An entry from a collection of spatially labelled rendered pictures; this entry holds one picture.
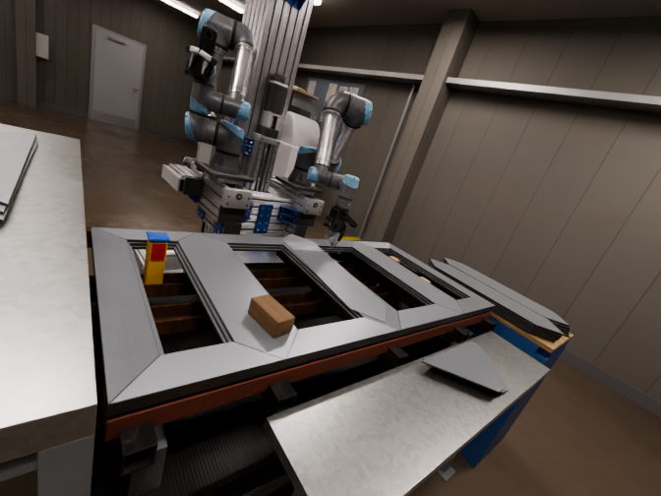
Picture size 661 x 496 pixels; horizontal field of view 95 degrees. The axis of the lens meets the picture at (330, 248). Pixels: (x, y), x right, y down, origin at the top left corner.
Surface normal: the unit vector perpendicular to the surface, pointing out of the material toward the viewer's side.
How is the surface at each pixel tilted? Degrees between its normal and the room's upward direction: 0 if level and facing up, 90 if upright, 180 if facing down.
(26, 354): 0
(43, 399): 0
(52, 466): 90
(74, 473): 90
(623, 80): 90
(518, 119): 90
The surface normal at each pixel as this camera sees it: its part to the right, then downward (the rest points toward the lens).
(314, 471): 0.30, -0.90
